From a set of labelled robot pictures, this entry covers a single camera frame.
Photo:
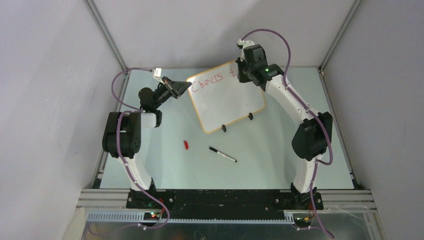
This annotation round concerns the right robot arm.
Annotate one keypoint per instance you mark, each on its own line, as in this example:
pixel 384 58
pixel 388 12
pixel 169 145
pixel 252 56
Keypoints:
pixel 313 133

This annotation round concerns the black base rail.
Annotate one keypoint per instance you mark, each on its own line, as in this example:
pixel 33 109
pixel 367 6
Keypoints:
pixel 223 204

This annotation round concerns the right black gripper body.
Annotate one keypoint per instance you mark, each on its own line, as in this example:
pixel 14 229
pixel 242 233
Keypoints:
pixel 245 71

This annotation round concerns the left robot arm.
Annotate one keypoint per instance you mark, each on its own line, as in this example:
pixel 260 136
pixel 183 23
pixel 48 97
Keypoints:
pixel 122 137

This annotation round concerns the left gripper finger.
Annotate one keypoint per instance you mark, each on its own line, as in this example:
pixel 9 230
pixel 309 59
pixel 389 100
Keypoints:
pixel 172 87
pixel 183 86

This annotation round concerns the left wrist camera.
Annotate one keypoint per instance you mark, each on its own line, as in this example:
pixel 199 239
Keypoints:
pixel 157 73

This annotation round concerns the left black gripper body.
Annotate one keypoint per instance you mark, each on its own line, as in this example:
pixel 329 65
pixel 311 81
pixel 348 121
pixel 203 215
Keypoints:
pixel 162 95

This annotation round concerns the aluminium frame front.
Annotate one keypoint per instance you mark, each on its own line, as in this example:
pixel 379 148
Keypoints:
pixel 109 205

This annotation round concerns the black capped marker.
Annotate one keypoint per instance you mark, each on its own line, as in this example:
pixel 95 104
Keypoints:
pixel 223 154

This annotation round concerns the yellow-framed whiteboard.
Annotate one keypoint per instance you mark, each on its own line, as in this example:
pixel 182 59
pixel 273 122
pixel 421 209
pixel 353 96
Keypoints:
pixel 219 99

